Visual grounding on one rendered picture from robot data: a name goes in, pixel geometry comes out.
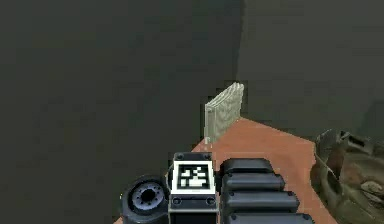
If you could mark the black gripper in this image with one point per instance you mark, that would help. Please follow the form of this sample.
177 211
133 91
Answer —
145 200

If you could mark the pale grey radiator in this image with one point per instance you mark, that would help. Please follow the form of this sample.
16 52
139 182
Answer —
224 111

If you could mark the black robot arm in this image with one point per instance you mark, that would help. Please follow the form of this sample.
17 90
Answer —
253 193

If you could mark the olive brown lumpy heap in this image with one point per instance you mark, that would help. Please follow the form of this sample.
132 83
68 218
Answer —
350 176

